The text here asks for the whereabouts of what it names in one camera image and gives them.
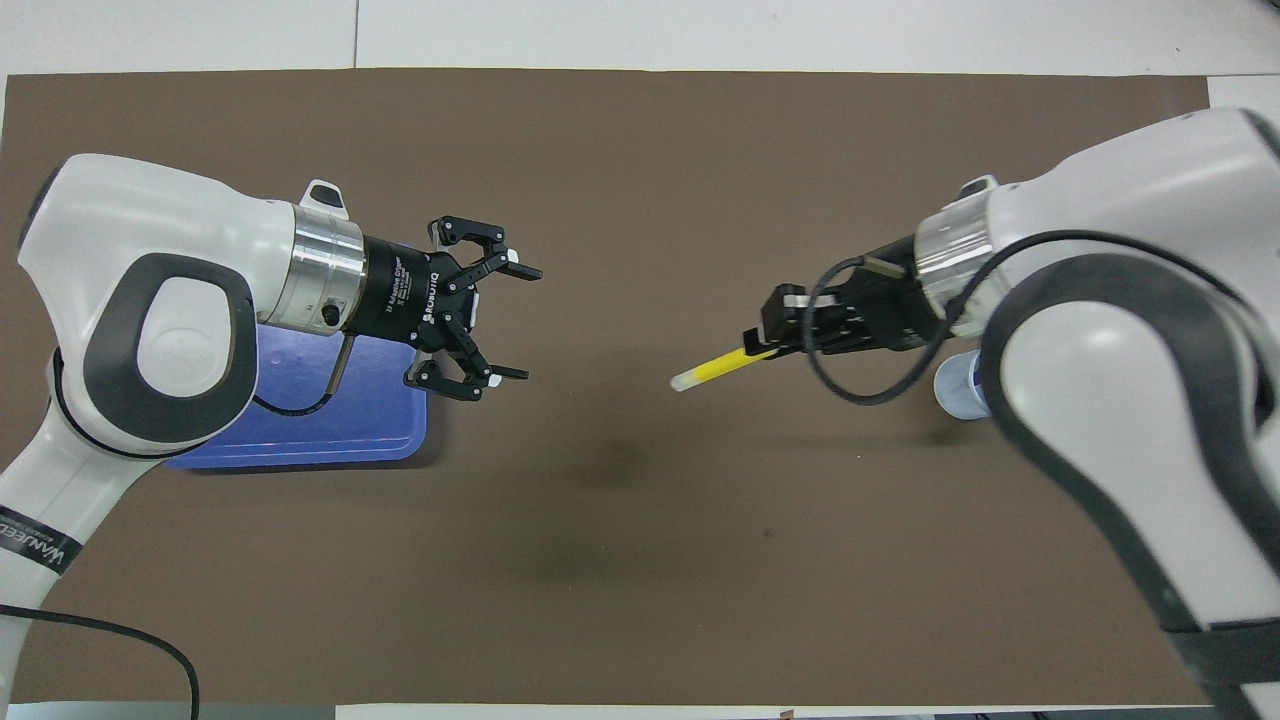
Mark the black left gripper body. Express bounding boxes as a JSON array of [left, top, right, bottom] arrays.
[[350, 238, 471, 351]]

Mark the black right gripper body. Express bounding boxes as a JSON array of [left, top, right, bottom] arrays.
[[825, 237, 941, 354]]

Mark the yellow pen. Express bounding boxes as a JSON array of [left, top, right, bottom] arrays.
[[669, 345, 781, 393]]

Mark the translucent plastic cup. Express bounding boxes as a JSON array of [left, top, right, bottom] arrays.
[[933, 350, 991, 421]]

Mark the blue plastic tray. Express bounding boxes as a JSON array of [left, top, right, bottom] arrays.
[[165, 325, 429, 471]]

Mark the brown table mat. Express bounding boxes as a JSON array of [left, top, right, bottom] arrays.
[[0, 68, 1276, 707]]

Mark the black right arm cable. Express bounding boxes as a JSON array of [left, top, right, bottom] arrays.
[[803, 230, 1251, 406]]

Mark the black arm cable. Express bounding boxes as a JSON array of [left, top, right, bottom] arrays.
[[803, 230, 1251, 406], [0, 335, 356, 720]]

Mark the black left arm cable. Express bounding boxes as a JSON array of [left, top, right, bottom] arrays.
[[0, 335, 356, 720]]

